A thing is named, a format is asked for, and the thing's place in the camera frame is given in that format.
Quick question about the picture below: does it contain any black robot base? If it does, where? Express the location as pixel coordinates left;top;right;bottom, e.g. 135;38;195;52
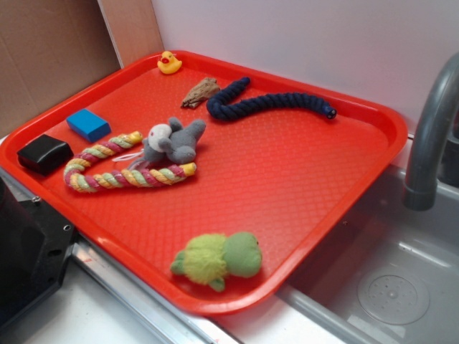
1;170;76;332

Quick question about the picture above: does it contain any blue rectangular block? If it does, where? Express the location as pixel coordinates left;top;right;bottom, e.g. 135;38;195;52
66;109;111;143

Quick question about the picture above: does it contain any red plastic tray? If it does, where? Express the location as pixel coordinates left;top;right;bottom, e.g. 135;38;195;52
1;51;407;316

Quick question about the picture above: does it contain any grey plush elephant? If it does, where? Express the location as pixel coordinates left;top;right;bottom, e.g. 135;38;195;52
128;117;207;170

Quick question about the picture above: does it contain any brown wood piece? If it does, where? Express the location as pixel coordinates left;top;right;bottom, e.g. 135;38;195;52
181;77;220;109

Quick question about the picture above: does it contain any green plush turtle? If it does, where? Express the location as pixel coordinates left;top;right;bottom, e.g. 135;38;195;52
170;231;262;292

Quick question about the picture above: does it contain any yellow rubber duck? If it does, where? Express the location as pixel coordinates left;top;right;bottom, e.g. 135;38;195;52
157;51;182;75

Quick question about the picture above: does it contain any black rectangular box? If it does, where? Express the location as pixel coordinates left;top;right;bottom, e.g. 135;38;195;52
17;134;73;176

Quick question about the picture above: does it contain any grey plastic sink basin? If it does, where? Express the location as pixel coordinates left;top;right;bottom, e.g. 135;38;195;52
278;167;458;343

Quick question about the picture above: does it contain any grey toy faucet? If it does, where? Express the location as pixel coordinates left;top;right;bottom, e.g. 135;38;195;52
402;54;458;211

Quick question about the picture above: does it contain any brown cardboard panel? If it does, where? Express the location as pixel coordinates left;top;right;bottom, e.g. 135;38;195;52
1;1;164;136

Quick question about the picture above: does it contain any dark blue rope toy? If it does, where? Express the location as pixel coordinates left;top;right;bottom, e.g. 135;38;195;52
207;77;337;121

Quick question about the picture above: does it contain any multicolour pastel rope toy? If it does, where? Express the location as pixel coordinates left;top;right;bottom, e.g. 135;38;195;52
63;131;197;194

